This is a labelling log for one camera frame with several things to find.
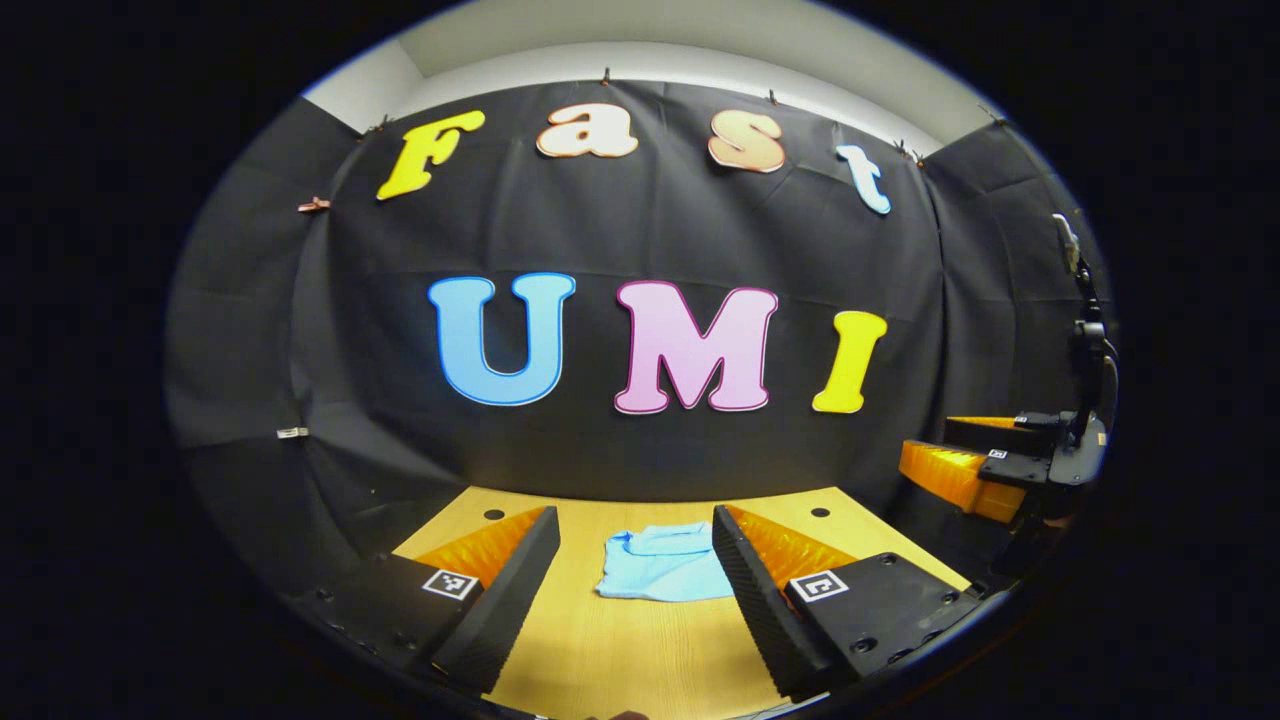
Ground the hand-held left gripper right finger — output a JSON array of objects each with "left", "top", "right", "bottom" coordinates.
[{"left": 710, "top": 503, "right": 986, "bottom": 704}]

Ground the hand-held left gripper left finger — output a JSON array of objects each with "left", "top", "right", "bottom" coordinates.
[{"left": 290, "top": 506, "right": 563, "bottom": 696}]

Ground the light blue T-shirt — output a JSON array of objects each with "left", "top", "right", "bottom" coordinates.
[{"left": 596, "top": 521, "right": 736, "bottom": 603}]

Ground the black backdrop cloth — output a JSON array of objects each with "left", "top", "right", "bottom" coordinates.
[{"left": 165, "top": 75, "right": 1116, "bottom": 591}]

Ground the row of black cloth clips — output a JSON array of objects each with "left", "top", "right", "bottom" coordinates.
[{"left": 365, "top": 68, "right": 1006, "bottom": 166}]

